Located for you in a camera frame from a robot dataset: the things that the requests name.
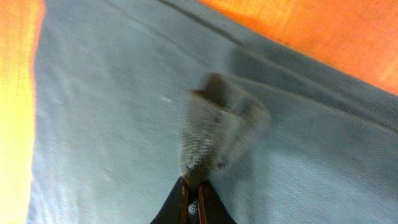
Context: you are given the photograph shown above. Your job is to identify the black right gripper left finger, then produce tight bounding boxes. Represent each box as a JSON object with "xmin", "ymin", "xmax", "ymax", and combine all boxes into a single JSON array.
[{"xmin": 150, "ymin": 177, "xmax": 189, "ymax": 224}]

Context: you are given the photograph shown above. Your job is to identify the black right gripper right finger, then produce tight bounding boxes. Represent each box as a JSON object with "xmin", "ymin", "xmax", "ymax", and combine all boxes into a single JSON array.
[{"xmin": 198, "ymin": 181, "xmax": 236, "ymax": 224}]

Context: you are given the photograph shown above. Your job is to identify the blue polo shirt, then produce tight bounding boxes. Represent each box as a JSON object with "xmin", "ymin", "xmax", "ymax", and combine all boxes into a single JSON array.
[{"xmin": 27, "ymin": 1, "xmax": 397, "ymax": 223}]

